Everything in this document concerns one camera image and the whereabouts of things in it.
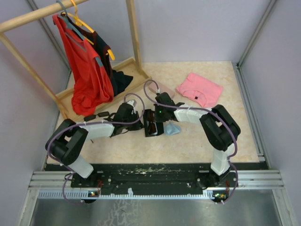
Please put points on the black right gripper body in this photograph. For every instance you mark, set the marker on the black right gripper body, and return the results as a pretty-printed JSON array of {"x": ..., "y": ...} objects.
[{"x": 160, "y": 116}]

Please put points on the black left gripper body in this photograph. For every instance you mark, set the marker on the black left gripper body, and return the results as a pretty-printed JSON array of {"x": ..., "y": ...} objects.
[{"x": 136, "y": 126}]

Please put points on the tortoiseshell brown sunglasses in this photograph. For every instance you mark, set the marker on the tortoiseshell brown sunglasses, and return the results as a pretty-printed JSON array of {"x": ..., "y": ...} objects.
[{"x": 151, "y": 128}]

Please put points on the black glasses case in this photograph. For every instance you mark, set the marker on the black glasses case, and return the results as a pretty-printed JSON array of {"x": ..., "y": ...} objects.
[{"x": 160, "y": 127}]

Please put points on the pink glasses case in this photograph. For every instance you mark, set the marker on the pink glasses case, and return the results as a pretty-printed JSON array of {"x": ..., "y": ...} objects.
[{"x": 162, "y": 88}]

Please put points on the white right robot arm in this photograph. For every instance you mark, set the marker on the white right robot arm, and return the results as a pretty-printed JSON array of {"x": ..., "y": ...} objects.
[{"x": 220, "y": 128}]

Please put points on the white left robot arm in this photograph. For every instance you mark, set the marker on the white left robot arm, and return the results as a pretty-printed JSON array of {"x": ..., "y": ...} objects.
[{"x": 67, "y": 141}]

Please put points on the dark navy garment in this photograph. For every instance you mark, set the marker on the dark navy garment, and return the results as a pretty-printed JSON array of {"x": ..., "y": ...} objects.
[{"x": 119, "y": 80}]

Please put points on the red tank top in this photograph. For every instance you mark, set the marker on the red tank top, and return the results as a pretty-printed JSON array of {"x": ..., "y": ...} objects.
[{"x": 92, "y": 85}]

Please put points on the pink folded t-shirt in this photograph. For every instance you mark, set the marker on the pink folded t-shirt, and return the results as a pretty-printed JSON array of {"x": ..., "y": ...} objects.
[{"x": 200, "y": 90}]

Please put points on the wooden clothes rack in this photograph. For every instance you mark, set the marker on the wooden clothes rack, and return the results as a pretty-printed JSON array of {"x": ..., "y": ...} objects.
[{"x": 131, "y": 66}]

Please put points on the yellow clothes hanger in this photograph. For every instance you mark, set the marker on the yellow clothes hanger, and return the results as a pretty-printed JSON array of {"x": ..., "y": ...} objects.
[{"x": 80, "y": 22}]

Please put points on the grey clothes hanger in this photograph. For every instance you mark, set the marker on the grey clothes hanger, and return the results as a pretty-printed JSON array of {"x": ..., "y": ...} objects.
[{"x": 71, "y": 27}]

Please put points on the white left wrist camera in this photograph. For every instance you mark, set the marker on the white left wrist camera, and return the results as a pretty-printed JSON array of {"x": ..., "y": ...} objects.
[{"x": 132, "y": 103}]

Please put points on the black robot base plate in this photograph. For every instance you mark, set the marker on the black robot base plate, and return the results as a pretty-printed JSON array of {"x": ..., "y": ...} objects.
[{"x": 150, "y": 181}]

